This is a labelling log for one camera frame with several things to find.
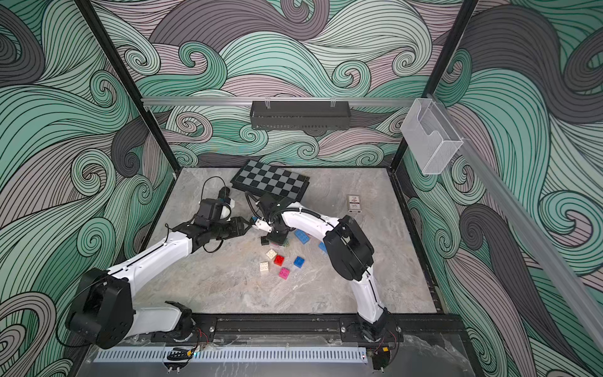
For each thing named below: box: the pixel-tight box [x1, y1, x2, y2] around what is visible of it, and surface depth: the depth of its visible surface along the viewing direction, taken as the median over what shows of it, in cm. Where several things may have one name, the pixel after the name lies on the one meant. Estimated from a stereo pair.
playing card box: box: [347, 193, 362, 213], surface depth 108 cm
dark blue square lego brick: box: [293, 256, 306, 269], surface depth 89 cm
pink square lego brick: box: [277, 267, 291, 280], surface depth 86 cm
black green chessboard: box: [230, 159, 311, 203], surface depth 113 cm
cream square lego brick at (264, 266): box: [259, 261, 270, 272], surface depth 87 cm
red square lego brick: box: [273, 254, 286, 267], surface depth 89 cm
